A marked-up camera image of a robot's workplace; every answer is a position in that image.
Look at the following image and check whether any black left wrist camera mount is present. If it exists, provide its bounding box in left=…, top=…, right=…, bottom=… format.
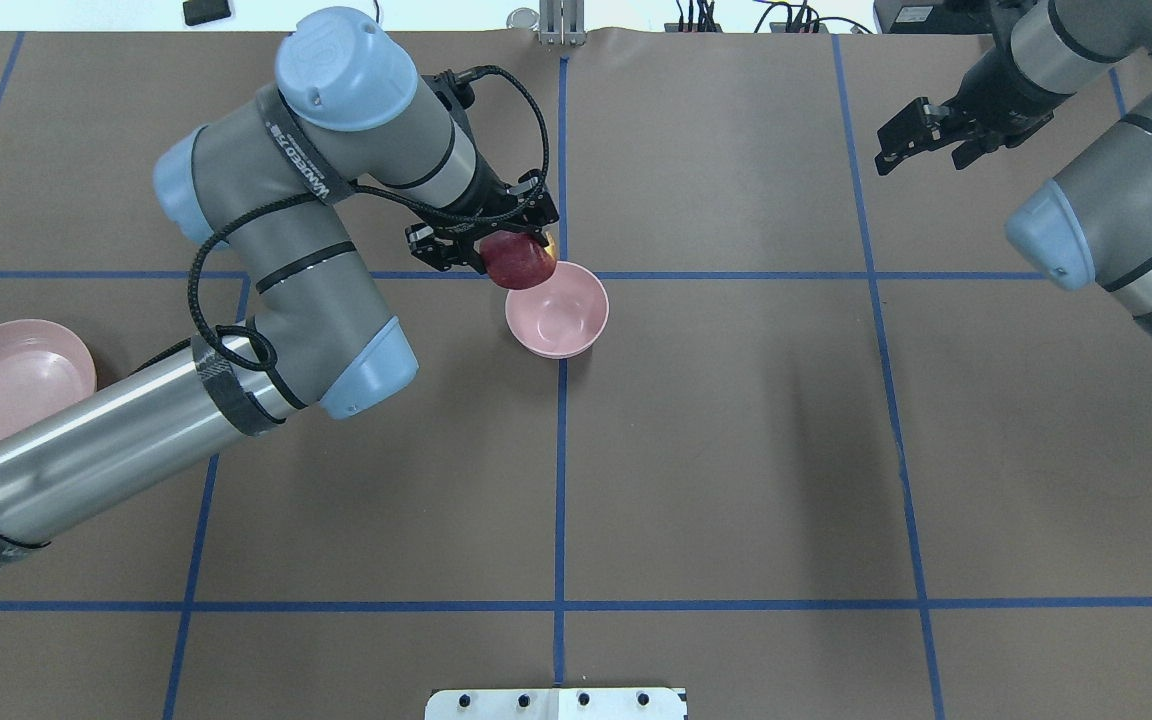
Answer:
left=422, top=70, right=480, bottom=141

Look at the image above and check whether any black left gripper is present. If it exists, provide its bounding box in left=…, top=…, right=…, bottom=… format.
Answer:
left=404, top=150, right=561, bottom=275

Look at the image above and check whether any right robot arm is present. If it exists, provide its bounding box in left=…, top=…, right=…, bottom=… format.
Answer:
left=874, top=1, right=1152, bottom=338

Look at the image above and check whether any pink bowl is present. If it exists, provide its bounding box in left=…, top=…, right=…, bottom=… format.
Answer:
left=505, top=262, right=611, bottom=361

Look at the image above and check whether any small black box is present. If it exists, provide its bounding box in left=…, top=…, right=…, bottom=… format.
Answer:
left=180, top=0, right=233, bottom=28

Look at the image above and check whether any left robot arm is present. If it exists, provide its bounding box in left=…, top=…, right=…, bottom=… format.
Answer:
left=0, top=6, right=559, bottom=571

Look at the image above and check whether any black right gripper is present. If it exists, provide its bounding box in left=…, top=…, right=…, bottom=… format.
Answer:
left=874, top=45, right=1055, bottom=177

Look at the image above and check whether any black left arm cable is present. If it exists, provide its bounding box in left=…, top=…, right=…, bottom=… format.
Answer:
left=0, top=65, right=552, bottom=696

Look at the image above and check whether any pink plate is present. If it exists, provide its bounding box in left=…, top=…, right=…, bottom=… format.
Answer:
left=0, top=319, right=97, bottom=439

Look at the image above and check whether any red apple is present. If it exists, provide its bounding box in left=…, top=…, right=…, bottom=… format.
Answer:
left=477, top=232, right=558, bottom=290

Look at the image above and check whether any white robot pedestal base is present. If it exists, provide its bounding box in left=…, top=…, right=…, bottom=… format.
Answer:
left=424, top=687, right=689, bottom=719

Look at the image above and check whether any aluminium frame post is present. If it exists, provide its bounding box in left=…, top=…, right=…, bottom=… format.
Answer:
left=536, top=0, right=588, bottom=47

